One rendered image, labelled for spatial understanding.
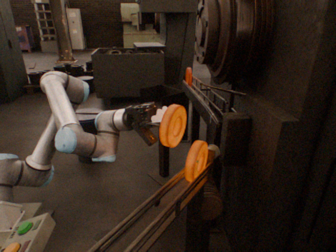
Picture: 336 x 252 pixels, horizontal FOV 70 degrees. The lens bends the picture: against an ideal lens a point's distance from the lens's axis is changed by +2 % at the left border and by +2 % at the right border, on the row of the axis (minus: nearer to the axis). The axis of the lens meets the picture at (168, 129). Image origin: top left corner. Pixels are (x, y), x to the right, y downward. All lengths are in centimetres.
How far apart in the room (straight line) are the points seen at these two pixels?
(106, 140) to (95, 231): 79
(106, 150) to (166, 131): 30
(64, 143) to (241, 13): 79
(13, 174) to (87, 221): 52
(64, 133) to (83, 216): 93
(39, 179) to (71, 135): 80
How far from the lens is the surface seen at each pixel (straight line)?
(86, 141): 93
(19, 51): 485
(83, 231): 166
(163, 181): 192
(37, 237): 82
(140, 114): 88
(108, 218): 169
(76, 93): 144
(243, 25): 100
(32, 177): 165
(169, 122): 77
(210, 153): 92
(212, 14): 107
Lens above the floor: 117
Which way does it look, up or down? 25 degrees down
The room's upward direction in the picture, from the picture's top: straight up
